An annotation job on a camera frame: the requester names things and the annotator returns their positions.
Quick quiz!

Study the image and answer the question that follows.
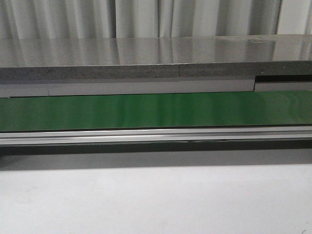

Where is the green conveyor belt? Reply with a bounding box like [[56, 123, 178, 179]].
[[0, 91, 312, 132]]

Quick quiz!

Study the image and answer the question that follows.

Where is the white pleated curtain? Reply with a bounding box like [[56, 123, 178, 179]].
[[0, 0, 312, 39]]

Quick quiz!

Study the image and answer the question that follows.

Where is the grey stone counter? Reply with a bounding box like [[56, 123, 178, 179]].
[[0, 35, 312, 98]]

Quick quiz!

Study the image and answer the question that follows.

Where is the aluminium conveyor side rail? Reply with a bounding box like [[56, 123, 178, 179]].
[[0, 126, 312, 146]]

